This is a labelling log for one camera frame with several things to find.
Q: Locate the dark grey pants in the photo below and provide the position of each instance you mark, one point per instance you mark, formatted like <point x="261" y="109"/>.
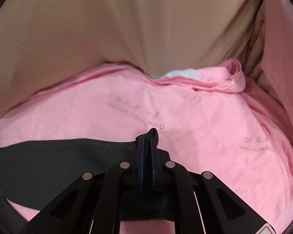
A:
<point x="34" y="173"/>

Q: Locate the pink pillow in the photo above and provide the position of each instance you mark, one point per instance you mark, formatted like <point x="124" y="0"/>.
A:
<point x="278" y="52"/>

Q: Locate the beige headboard cover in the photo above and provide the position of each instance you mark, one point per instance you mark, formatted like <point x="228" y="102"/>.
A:
<point x="43" y="42"/>

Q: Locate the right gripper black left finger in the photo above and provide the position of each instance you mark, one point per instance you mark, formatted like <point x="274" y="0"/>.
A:
<point x="98" y="203"/>

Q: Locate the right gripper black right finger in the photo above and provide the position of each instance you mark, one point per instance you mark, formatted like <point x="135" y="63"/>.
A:
<point x="199" y="203"/>

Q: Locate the pink bed sheet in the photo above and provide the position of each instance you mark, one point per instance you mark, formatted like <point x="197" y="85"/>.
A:
<point x="213" y="119"/>

